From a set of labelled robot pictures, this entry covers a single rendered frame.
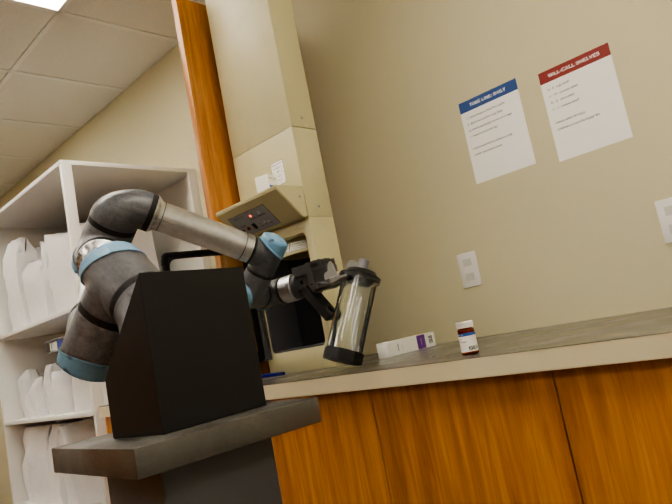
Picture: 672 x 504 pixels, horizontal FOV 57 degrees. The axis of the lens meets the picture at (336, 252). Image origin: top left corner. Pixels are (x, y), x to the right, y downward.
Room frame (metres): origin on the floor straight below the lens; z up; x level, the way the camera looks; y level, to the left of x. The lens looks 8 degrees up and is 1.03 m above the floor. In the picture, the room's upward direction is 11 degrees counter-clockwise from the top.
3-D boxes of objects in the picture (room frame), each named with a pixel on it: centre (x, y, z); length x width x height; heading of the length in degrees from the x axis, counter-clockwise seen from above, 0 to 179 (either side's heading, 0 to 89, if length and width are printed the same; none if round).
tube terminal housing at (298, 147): (2.10, 0.09, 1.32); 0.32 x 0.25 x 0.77; 47
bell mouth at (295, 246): (2.07, 0.10, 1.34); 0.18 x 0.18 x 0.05
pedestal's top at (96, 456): (1.04, 0.30, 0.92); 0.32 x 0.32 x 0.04; 44
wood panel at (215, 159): (2.28, 0.24, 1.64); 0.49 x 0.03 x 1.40; 137
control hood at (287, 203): (1.97, 0.22, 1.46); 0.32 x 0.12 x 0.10; 47
